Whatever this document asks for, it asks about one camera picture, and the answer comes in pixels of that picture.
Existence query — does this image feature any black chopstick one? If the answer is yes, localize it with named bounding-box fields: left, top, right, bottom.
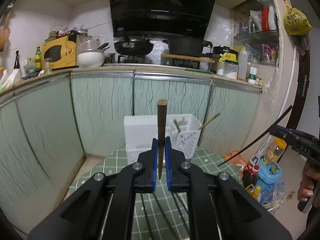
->
left=216, top=105, right=293, bottom=168

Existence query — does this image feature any wooden chopstick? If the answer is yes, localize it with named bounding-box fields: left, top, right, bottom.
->
left=157, top=99, right=167, bottom=179
left=173, top=119, right=181, bottom=133
left=198, top=113, right=221, bottom=130

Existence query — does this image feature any black chopstick two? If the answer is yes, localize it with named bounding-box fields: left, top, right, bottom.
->
left=140, top=193, right=154, bottom=240

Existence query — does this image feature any person's right hand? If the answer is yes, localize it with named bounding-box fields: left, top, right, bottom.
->
left=297, top=162, right=319, bottom=202

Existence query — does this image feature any yellow lid glass jar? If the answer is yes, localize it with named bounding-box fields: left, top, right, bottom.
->
left=264, top=137, right=287, bottom=164

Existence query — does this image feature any white pipe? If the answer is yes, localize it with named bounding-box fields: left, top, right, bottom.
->
left=265, top=45, right=299, bottom=129

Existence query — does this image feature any white utensil holder rack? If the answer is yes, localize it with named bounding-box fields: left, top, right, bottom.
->
left=123, top=113, right=202, bottom=165

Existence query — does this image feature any blue plastic container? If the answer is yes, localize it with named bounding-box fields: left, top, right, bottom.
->
left=257, top=158, right=283, bottom=190

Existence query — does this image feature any green checkered tablecloth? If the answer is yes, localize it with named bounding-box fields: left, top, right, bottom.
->
left=66, top=147, right=240, bottom=239

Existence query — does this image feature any orange plastic bag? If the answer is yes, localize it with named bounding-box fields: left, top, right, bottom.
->
left=224, top=150, right=247, bottom=167

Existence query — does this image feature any dark soy sauce bottle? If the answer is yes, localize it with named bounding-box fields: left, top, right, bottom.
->
left=242, top=164, right=259, bottom=188

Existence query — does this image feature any yellow cooking oil jug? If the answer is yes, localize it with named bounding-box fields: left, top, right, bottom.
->
left=245, top=184, right=261, bottom=202

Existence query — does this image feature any green label white bottle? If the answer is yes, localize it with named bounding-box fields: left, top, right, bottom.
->
left=248, top=67, right=258, bottom=85

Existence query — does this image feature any clear salt container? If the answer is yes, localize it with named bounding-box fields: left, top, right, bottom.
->
left=216, top=60, right=239, bottom=80

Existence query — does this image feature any white squeeze bottle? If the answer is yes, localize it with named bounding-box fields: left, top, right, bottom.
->
left=237, top=48, right=248, bottom=81

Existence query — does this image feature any wooden cutting board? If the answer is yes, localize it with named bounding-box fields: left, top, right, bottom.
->
left=161, top=53, right=215, bottom=63

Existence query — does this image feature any yellow hanging plastic bag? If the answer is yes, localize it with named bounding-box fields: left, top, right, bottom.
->
left=283, top=8, right=312, bottom=36

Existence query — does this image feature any black cooking pot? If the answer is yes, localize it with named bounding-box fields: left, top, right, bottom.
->
left=162, top=37, right=213, bottom=57

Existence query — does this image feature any black wok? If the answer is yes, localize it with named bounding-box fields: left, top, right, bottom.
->
left=114, top=36, right=154, bottom=56

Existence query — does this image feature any white rice cooker pot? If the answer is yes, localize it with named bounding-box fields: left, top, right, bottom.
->
left=76, top=40, right=105, bottom=68

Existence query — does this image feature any yellow microwave oven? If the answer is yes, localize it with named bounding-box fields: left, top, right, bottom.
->
left=41, top=34, right=77, bottom=70

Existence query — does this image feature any green glass bottle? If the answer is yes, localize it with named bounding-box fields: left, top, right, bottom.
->
left=35, top=46, right=42, bottom=70

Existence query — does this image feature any black range hood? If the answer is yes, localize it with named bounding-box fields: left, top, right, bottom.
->
left=110, top=0, right=215, bottom=40

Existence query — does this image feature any dark glass bottle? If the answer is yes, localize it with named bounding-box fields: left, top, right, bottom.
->
left=14, top=50, right=20, bottom=69

